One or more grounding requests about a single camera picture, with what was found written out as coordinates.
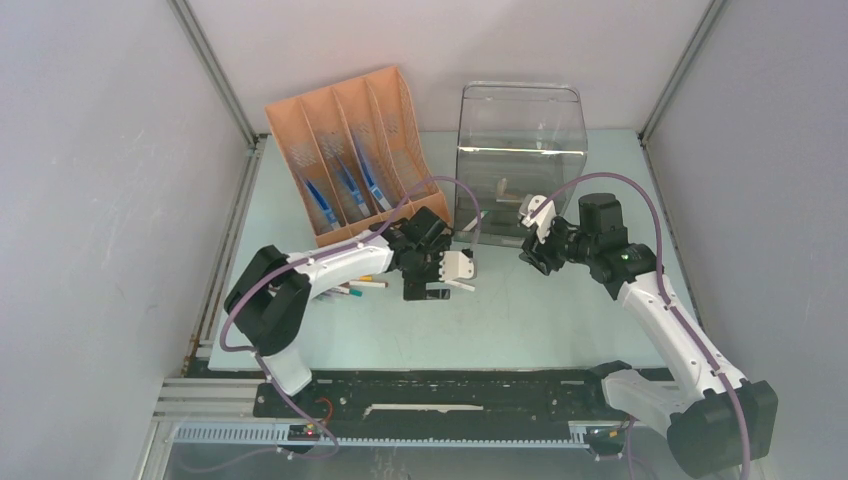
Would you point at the blue folder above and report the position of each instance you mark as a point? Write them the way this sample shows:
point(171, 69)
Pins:
point(322, 204)
point(370, 178)
point(351, 186)

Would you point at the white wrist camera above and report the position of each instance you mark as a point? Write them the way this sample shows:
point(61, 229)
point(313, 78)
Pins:
point(457, 265)
point(537, 213)

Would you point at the white marker red cap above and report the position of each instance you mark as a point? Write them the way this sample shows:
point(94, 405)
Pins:
point(358, 284)

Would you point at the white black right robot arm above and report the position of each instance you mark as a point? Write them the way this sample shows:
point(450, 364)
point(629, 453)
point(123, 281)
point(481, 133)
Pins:
point(716, 418)

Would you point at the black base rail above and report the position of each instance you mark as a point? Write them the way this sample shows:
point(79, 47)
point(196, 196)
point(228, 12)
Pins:
point(447, 406)

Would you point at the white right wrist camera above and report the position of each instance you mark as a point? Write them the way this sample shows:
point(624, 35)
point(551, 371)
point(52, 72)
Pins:
point(537, 213)

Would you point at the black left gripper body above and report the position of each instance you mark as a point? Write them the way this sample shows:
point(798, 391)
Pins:
point(426, 265)

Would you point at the white marker green cap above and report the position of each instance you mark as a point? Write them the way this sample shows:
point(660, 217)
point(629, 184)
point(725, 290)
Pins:
point(472, 225)

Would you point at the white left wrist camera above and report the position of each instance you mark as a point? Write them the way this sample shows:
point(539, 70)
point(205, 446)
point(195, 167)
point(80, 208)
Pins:
point(457, 265)

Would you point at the aluminium frame post right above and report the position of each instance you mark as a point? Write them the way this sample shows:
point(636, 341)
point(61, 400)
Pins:
point(704, 28)

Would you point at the aluminium frame post left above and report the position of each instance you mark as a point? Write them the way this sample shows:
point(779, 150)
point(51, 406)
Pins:
point(189, 22)

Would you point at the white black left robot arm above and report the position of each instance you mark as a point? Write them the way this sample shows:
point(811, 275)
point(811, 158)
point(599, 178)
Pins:
point(268, 302)

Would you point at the white marker teal cap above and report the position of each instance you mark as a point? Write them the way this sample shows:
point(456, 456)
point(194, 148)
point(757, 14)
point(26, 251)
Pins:
point(342, 290)

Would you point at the aluminium frame post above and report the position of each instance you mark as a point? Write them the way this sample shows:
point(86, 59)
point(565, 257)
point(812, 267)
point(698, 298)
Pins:
point(189, 22)
point(704, 28)

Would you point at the grey transparent drawer unit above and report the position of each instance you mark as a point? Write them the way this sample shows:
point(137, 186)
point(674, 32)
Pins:
point(532, 134)

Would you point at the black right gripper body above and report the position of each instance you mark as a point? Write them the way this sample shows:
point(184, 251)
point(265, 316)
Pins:
point(561, 245)

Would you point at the orange plastic desk organizer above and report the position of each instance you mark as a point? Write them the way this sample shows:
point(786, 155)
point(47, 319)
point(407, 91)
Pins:
point(377, 108)

